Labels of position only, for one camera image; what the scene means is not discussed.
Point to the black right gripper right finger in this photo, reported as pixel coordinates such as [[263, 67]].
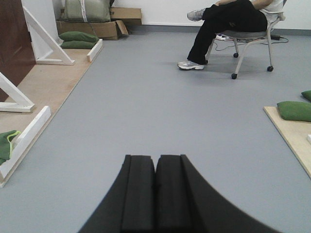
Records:
[[187, 203]]

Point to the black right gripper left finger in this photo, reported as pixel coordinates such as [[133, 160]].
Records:
[[128, 206]]

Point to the brown wooden door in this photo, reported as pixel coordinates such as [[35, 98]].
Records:
[[16, 51]]

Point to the right plywood platform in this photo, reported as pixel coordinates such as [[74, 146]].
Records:
[[297, 135]]

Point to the green sandbag near left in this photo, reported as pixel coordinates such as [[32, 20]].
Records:
[[6, 146]]

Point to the green sandbag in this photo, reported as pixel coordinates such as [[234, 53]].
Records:
[[77, 45], [306, 95], [295, 110], [78, 36], [6, 146]]

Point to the green sandbag on right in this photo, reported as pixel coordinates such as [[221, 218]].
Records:
[[295, 110]]

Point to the white near triangular brace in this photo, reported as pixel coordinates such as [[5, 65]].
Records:
[[21, 104]]

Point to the plywood base platform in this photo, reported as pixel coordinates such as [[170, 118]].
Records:
[[46, 85]]

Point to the far right green sandbag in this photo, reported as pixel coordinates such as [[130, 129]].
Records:
[[306, 95]]

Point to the white power strip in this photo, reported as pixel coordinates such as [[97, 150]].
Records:
[[222, 37]]

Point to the lower green sandbag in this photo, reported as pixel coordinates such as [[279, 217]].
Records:
[[77, 45]]

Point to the open cardboard box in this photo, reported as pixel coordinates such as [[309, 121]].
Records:
[[107, 31]]

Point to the upper green sandbag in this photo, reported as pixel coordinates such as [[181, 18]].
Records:
[[78, 36]]

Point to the grey wheeled chair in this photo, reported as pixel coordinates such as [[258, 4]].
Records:
[[252, 38]]

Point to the closed cardboard box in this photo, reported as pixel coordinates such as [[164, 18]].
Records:
[[130, 16]]

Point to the seated person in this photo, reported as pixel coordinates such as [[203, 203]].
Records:
[[234, 15]]

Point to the grey-green woven sack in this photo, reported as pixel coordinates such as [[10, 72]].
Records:
[[93, 11]]

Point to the white near edge rail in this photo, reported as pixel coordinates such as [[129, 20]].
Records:
[[23, 142]]

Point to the white edge rail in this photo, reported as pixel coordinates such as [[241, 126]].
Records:
[[95, 51], [23, 142]]

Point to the white far edge rail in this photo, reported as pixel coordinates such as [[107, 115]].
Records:
[[95, 51]]

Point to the white door frame panel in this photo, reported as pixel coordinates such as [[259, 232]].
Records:
[[43, 11]]

